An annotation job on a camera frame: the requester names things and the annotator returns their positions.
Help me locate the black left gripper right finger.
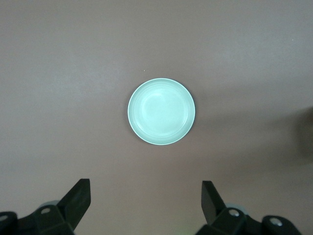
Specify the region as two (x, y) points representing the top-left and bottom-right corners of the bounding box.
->
(195, 181), (302, 235)

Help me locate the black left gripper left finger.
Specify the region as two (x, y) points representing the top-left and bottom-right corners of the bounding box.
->
(0, 178), (92, 235)

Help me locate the light green round plate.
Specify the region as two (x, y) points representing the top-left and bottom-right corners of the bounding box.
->
(127, 78), (196, 146)

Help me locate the brown table cloth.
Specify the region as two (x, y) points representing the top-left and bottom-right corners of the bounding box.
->
(0, 0), (313, 235)

